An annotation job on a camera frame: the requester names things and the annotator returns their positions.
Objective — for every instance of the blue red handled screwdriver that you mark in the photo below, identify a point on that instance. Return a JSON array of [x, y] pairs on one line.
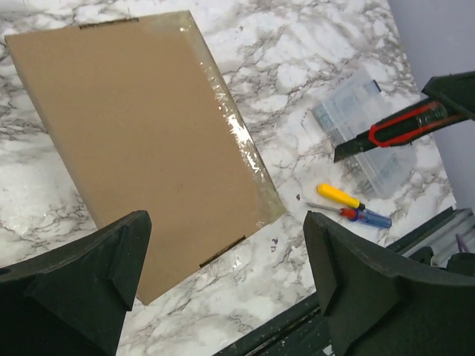
[[354, 215]]

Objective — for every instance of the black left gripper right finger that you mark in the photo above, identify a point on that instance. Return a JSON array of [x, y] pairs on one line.
[[378, 302]]

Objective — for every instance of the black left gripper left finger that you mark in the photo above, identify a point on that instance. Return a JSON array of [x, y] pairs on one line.
[[72, 300]]

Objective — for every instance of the yellow handled screwdriver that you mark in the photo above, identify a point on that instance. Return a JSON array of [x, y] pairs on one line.
[[339, 196]]

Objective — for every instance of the red black utility knife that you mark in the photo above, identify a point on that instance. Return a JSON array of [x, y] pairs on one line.
[[401, 128]]

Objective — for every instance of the brown cardboard express box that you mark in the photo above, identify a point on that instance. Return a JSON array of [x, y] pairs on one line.
[[143, 120]]

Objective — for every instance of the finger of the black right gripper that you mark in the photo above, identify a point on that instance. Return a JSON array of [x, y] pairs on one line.
[[454, 90]]

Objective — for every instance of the black front mounting rail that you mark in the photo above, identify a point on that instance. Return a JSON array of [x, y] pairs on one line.
[[303, 330]]

